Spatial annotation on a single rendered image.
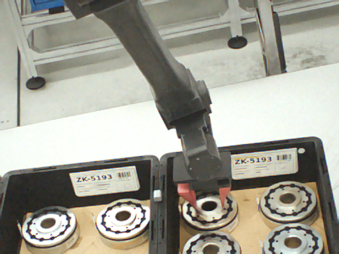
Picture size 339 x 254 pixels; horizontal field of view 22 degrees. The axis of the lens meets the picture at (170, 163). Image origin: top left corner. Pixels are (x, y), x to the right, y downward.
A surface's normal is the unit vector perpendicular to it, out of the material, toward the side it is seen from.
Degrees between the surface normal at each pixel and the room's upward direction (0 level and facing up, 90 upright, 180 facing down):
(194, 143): 14
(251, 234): 0
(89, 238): 0
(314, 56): 0
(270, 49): 65
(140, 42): 115
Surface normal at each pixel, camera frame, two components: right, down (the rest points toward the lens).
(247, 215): -0.15, -0.75
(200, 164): 0.13, 0.64
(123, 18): 0.28, 0.87
